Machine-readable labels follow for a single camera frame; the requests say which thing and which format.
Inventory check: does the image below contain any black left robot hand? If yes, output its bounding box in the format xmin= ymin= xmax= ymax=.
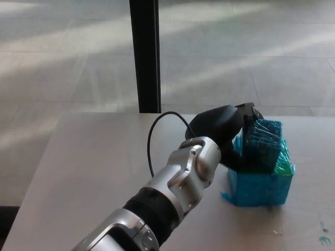
xmin=184 ymin=102 xmax=264 ymax=173

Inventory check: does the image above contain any small blue cube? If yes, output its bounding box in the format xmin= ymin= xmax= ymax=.
xmin=242 ymin=118 xmax=284 ymax=174

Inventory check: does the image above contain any big blue wrapped cube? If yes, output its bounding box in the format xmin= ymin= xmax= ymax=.
xmin=220 ymin=134 xmax=297 ymax=208

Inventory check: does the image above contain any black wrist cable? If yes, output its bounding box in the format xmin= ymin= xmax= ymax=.
xmin=147 ymin=111 xmax=196 ymax=178

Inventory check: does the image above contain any black vertical window post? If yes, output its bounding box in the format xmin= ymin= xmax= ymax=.
xmin=129 ymin=0 xmax=162 ymax=114

